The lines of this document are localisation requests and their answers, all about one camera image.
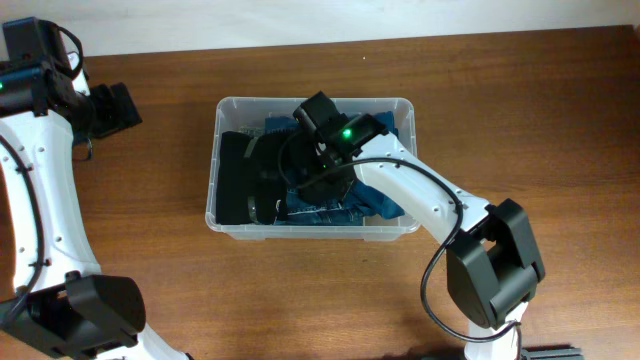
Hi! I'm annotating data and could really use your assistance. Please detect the clear plastic storage bin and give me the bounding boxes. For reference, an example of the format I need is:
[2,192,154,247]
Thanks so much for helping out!
[205,97,419,242]

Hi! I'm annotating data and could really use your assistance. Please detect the blue taped shirt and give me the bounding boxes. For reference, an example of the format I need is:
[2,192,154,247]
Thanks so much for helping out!
[349,111,405,220]

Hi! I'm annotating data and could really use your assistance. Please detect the light blue jeans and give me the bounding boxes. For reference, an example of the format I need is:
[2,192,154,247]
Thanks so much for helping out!
[238,125,265,137]

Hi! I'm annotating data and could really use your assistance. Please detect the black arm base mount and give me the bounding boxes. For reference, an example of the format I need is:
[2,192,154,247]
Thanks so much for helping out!
[521,348,585,360]

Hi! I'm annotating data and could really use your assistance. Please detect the dark blue jeans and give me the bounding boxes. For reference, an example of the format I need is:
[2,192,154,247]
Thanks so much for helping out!
[262,115,366,227]

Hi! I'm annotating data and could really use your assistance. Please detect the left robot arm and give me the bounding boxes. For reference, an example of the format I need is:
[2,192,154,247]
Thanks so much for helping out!
[1,17,181,359]

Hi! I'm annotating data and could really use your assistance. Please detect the left black camera cable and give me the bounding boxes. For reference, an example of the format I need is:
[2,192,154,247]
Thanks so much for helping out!
[0,22,94,326]

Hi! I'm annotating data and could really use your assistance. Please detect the dark grey taped shirt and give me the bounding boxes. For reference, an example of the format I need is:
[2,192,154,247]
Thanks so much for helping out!
[282,130,355,205]

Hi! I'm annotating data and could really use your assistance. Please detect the black taped shirt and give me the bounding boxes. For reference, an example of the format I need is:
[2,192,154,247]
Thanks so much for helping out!
[216,131,288,225]

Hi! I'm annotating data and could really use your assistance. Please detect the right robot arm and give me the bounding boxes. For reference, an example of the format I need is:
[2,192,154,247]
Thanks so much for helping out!
[293,92,545,359]

